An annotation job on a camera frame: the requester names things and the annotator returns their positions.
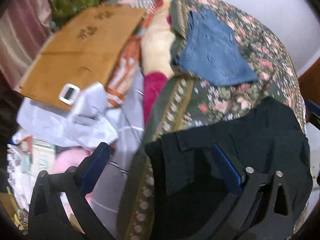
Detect black pants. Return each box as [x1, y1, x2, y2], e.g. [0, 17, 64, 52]
[144, 97, 312, 239]

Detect light grey shirt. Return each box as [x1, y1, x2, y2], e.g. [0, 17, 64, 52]
[17, 74, 144, 150]

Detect white small device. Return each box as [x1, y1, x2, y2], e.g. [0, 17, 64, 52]
[59, 83, 80, 106]

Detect green floral bedspread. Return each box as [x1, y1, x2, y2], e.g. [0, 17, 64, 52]
[116, 0, 309, 240]

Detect brown wooden lap desk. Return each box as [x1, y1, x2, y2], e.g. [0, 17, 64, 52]
[17, 5, 146, 111]

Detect magenta cloth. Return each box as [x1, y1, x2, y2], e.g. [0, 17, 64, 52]
[143, 72, 168, 124]

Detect blue denim jeans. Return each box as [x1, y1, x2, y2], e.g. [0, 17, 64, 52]
[175, 8, 258, 86]

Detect pink striped curtain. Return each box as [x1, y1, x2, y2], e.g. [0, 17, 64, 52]
[1, 0, 52, 88]

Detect cream blanket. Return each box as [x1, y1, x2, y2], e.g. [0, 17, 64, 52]
[141, 0, 175, 79]

